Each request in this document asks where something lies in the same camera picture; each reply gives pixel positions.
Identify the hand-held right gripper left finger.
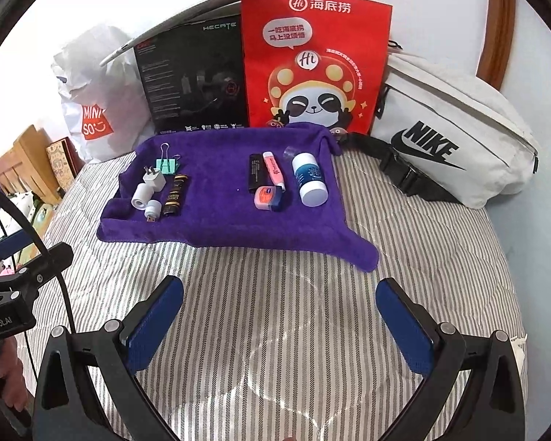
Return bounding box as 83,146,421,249
33,276,187,441

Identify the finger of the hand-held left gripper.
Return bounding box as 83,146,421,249
2,242,74,295
0,230,30,267

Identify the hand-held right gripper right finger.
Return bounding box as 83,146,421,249
375,278,526,441

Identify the white cylinder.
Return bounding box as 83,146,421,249
131,183,153,212

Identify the black gold tube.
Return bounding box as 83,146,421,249
162,173,189,216

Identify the white charger plug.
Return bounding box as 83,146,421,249
141,166,166,193

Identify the green binder clip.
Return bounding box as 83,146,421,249
155,143,180,176

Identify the small pink blue jar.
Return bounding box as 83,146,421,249
253,186,283,212

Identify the white blue bottle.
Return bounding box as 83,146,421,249
291,153,328,207

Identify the black lip balm tube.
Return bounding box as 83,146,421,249
248,153,263,194

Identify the pink tube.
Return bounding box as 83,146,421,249
263,151,288,193

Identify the person's left hand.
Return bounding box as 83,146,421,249
0,335,28,406

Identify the white power strip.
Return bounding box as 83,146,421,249
9,193,51,240

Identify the brown patterned notebook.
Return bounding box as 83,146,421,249
45,138,81,189

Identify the striped bed sheet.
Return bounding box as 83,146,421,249
4,140,533,441

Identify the purple towel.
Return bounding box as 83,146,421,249
96,122,381,273

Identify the white plastic bag orange label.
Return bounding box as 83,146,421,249
50,25,154,164

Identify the white waist bag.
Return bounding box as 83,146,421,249
344,39,540,209

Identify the black headset box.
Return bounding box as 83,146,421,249
98,0,271,136

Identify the red paper bag panda print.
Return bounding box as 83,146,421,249
240,0,393,136

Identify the black cable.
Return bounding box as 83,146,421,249
0,177,80,336

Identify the wooden bed frame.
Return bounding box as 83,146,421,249
0,124,62,207

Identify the wooden door frame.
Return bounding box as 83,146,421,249
476,0,517,93

